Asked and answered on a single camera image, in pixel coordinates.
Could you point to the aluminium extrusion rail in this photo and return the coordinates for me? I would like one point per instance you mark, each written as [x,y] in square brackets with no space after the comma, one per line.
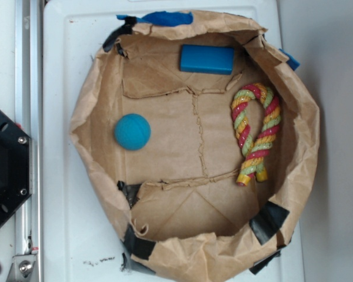
[28,114]

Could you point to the metal corner bracket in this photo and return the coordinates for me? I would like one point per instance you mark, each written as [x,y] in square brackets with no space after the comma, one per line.
[22,268]

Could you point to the brown paper bag tray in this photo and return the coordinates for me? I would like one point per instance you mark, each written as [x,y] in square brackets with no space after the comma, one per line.
[231,159]

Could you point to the blue rubber ball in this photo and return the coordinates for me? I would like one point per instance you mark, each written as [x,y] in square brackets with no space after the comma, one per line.
[132,132]

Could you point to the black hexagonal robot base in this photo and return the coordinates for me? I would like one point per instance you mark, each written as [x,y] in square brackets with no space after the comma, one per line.
[14,168]

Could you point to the blue rectangular block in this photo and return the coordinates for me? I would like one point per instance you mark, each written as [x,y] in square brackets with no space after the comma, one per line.
[207,59]

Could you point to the white plastic board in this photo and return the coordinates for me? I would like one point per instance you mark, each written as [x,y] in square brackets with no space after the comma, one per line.
[79,243]

